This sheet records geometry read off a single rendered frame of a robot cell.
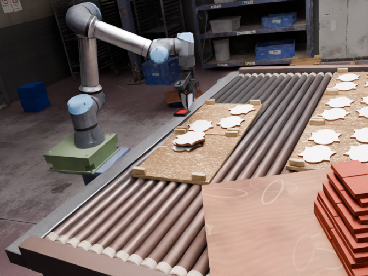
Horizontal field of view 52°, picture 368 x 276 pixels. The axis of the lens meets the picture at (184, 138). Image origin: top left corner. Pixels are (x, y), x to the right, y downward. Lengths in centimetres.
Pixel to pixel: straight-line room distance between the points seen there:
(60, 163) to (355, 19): 520
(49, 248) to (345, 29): 564
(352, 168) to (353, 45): 547
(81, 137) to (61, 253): 77
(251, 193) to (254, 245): 23
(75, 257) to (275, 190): 62
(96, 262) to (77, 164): 77
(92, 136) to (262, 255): 116
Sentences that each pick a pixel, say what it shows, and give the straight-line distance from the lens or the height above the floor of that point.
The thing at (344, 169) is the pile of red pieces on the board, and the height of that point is 119.
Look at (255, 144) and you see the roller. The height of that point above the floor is 92.
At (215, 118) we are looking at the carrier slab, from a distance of 201.
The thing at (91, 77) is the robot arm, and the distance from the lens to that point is 192.
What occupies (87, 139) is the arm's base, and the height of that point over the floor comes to 100.
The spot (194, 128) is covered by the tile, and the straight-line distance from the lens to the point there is 188.
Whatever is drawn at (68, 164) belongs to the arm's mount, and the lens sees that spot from 188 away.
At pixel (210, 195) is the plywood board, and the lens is 116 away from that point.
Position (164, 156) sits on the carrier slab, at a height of 94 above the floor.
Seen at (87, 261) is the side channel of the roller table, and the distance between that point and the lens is 118.
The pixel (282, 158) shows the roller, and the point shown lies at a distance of 159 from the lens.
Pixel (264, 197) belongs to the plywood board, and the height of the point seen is 104.
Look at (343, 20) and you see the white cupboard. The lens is 632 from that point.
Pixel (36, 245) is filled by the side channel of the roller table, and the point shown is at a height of 95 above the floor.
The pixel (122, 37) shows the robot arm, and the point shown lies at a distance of 169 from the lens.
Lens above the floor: 167
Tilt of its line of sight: 24 degrees down
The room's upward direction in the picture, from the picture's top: 9 degrees counter-clockwise
